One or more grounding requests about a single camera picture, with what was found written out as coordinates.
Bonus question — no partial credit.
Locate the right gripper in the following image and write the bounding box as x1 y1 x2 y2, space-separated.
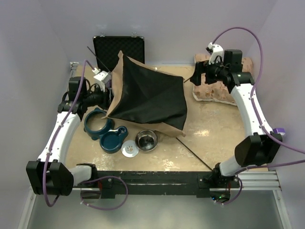
190 57 228 86

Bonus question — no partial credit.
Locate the beige and black pet tent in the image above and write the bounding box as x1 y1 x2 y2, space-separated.
106 51 187 137

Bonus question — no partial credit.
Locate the black tent pole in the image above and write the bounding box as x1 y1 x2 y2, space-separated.
176 137 213 171
86 46 111 72

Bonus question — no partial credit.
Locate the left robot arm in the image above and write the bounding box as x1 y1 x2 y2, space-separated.
26 77 113 196

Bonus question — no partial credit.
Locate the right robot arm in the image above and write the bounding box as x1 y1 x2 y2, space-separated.
190 50 283 187

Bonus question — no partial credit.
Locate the beige patterned pet cushion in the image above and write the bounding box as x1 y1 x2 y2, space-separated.
193 53 254 106

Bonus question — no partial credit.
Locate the teal double pet bowl stand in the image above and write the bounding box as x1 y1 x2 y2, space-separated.
83 107 129 154

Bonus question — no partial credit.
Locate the stainless steel pet bowl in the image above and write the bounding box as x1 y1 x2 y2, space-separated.
135 130 158 152

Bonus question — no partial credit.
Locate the black poker chip case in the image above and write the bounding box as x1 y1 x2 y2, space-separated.
92 36 145 71

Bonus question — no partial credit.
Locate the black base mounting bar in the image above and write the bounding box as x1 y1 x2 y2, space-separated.
70 169 242 199

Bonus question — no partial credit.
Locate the purple box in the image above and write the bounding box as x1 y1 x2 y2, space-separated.
273 127 285 136

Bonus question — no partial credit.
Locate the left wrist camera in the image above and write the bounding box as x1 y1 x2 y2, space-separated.
92 68 112 88

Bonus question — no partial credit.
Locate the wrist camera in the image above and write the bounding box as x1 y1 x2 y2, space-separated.
92 68 112 88
206 42 224 65

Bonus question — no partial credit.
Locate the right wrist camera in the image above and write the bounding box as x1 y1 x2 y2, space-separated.
206 42 224 65

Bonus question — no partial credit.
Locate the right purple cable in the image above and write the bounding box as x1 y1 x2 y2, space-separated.
212 26 305 177

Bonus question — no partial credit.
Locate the purple cable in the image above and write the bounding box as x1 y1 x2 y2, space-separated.
42 59 96 207
212 26 305 177

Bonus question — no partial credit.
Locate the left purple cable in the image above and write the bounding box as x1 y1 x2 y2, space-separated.
42 59 96 207

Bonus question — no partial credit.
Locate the aluminium frame rail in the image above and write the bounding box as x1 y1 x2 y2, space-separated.
28 169 283 191

